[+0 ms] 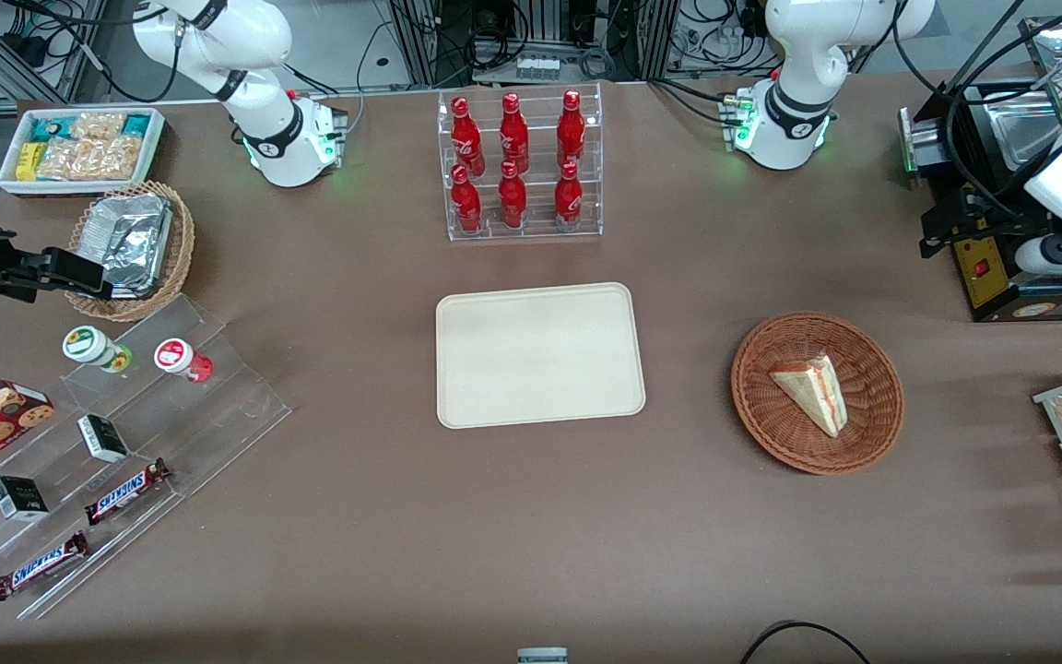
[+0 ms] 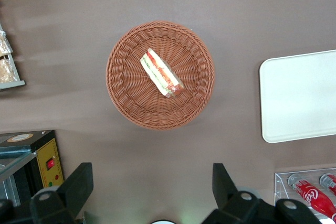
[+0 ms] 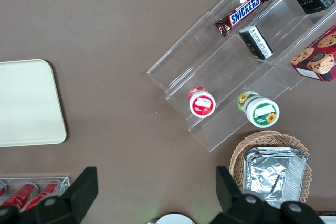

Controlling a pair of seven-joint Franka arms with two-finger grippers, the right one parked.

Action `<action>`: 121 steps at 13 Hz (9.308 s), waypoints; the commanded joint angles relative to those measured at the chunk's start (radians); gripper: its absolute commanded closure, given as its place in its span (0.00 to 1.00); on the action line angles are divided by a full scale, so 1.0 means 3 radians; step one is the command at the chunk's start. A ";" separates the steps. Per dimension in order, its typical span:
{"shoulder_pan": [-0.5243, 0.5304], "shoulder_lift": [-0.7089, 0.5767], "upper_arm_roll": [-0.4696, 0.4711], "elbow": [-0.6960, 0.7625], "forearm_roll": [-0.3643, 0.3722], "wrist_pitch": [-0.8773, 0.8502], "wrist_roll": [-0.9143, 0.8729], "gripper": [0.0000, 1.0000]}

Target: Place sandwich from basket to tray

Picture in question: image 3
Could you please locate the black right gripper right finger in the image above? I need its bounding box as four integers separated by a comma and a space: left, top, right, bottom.
211, 166, 326, 224

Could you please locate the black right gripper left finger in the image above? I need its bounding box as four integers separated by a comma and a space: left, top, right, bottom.
0, 166, 99, 224

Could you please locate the light tan wicker basket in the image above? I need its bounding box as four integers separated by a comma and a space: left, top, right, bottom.
229, 130, 312, 204

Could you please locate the aluminium foil tray stack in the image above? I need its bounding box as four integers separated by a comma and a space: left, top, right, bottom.
243, 146, 308, 209

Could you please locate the cream rectangular plastic tray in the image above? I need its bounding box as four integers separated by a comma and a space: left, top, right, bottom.
0, 59, 67, 148

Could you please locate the clear acrylic can holder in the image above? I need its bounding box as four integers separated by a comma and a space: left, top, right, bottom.
0, 173, 71, 209

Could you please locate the white round object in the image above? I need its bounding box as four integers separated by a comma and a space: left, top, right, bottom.
146, 213, 195, 224

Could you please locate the green sunflower yogurt cup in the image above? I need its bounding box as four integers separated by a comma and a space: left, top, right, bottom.
237, 91, 280, 129

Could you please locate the red strawberry yogurt cup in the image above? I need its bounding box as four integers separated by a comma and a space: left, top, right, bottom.
188, 86, 216, 118

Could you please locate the clear acrylic stepped display stand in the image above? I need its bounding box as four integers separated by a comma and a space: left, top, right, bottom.
146, 0, 336, 153

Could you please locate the small black box white label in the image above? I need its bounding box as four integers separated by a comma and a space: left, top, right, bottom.
238, 25, 274, 60

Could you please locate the red chocolate chip cookie box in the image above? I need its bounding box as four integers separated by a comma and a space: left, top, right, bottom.
290, 25, 336, 83

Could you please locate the Snickers chocolate bar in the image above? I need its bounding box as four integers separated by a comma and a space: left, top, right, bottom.
214, 0, 271, 37

